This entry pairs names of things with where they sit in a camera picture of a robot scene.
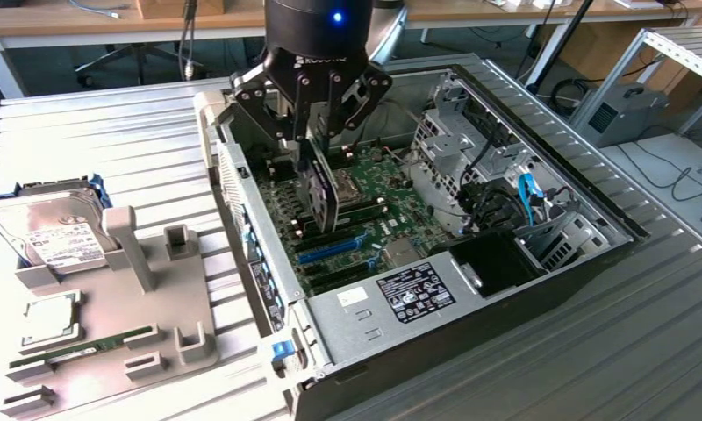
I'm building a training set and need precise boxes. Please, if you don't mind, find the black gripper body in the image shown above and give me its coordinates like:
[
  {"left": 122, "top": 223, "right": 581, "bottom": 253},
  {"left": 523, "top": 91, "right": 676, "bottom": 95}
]
[{"left": 255, "top": 0, "right": 384, "bottom": 82}]

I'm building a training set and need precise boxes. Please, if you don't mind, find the green graphics card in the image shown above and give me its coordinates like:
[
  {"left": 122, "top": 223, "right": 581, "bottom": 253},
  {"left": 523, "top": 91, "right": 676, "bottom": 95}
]
[{"left": 295, "top": 138, "right": 345, "bottom": 234}]

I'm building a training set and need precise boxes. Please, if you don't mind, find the metal drive cage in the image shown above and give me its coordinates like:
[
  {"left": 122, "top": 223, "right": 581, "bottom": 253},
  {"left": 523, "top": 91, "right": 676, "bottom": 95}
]
[{"left": 413, "top": 72, "right": 544, "bottom": 185}]

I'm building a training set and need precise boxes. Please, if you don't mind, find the metal CPU socket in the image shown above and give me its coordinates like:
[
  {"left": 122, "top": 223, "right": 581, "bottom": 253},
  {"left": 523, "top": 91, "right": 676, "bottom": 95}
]
[{"left": 333, "top": 168, "right": 369, "bottom": 208}]

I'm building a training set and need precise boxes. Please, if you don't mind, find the black office chair base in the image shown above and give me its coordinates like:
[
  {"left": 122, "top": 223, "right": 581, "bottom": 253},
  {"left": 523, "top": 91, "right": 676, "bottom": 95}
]
[{"left": 72, "top": 41, "right": 207, "bottom": 88}]

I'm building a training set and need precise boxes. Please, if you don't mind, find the brown cardboard box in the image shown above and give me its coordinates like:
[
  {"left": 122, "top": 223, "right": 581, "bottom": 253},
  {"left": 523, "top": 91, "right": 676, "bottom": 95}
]
[{"left": 135, "top": 0, "right": 229, "bottom": 21}]

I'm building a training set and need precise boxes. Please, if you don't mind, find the blue expansion slot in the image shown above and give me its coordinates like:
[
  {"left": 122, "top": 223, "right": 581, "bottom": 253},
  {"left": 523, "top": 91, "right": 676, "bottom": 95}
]
[{"left": 294, "top": 234, "right": 362, "bottom": 266}]

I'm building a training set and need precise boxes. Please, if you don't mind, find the grey chipset heatsink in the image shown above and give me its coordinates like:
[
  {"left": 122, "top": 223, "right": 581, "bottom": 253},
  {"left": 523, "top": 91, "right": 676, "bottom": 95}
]
[{"left": 385, "top": 239, "right": 428, "bottom": 269}]

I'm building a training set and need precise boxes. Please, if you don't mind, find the black tripod pole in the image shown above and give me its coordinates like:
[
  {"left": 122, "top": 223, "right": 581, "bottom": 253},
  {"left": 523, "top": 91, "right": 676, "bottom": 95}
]
[{"left": 524, "top": 0, "right": 597, "bottom": 89}]

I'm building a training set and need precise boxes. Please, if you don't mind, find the long black expansion slot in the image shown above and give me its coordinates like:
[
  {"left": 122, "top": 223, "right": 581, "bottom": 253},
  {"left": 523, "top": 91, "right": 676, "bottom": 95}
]
[
  {"left": 313, "top": 269, "right": 380, "bottom": 294},
  {"left": 302, "top": 257, "right": 372, "bottom": 282}
]

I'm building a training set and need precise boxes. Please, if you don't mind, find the grey control box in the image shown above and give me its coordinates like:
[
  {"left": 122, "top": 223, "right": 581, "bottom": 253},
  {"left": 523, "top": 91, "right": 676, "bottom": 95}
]
[{"left": 572, "top": 82, "right": 673, "bottom": 149}]

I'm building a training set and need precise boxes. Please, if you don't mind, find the hard disk in blue caddy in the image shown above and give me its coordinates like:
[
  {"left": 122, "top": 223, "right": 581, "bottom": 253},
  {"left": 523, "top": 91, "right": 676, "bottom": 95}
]
[{"left": 0, "top": 173, "right": 116, "bottom": 276}]

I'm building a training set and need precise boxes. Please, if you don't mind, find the metal disk bay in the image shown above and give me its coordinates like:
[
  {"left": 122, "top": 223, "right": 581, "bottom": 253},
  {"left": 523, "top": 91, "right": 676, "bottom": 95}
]
[{"left": 515, "top": 205, "right": 637, "bottom": 273}]

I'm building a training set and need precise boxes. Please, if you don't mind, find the grey power supply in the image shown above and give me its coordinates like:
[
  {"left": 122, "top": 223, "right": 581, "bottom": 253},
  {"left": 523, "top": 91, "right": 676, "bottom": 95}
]
[{"left": 301, "top": 250, "right": 485, "bottom": 367}]

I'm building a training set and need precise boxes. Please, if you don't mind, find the grey parts rack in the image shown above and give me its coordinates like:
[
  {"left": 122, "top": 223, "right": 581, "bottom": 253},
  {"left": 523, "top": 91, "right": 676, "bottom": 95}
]
[{"left": 0, "top": 205, "right": 223, "bottom": 418}]

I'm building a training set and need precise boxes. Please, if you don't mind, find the open PC case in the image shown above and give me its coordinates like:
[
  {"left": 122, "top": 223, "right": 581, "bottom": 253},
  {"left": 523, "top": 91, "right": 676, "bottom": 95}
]
[{"left": 193, "top": 52, "right": 651, "bottom": 421}]

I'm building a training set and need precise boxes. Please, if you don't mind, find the silver CPU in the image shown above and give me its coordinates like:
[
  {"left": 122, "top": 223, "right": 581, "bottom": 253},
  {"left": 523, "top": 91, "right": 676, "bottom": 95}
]
[{"left": 23, "top": 300, "right": 82, "bottom": 346}]

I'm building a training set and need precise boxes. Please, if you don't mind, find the green RAM stick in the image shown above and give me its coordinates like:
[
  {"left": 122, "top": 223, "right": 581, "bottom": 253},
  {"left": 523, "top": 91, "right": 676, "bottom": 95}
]
[{"left": 8, "top": 324, "right": 157, "bottom": 369}]

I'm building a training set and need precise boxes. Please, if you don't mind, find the thin hanging cable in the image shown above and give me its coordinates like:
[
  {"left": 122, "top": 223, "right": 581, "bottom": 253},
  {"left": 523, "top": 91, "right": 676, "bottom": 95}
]
[{"left": 178, "top": 0, "right": 206, "bottom": 82}]

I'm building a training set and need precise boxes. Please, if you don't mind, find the black wire bundle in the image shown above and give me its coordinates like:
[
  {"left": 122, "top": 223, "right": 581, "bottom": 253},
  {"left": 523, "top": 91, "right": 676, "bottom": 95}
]
[{"left": 460, "top": 177, "right": 532, "bottom": 236}]

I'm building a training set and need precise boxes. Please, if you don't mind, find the coiled black cable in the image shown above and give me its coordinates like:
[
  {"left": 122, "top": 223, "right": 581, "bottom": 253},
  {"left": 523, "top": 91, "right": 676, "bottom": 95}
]
[{"left": 551, "top": 77, "right": 588, "bottom": 111}]

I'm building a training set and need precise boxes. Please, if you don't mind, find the blue disk wire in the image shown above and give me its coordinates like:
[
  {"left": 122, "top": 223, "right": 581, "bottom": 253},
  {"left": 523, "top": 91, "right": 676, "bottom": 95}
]
[{"left": 517, "top": 172, "right": 545, "bottom": 228}]

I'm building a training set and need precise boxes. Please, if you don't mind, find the grey cable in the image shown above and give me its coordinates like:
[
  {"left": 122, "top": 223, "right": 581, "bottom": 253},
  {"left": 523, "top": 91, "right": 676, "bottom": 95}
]
[{"left": 67, "top": 0, "right": 122, "bottom": 19}]

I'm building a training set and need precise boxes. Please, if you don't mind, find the wooden desk white frame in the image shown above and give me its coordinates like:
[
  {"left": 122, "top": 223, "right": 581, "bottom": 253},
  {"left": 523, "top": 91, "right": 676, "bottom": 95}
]
[{"left": 0, "top": 0, "right": 702, "bottom": 101}]

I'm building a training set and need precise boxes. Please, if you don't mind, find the aluminium slat frame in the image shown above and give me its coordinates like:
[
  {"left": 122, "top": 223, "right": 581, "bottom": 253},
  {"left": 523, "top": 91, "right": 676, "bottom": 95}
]
[{"left": 571, "top": 25, "right": 702, "bottom": 138}]

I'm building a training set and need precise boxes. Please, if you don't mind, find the looped black cable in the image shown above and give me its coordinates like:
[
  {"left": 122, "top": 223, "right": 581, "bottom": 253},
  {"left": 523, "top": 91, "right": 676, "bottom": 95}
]
[{"left": 613, "top": 142, "right": 702, "bottom": 227}]

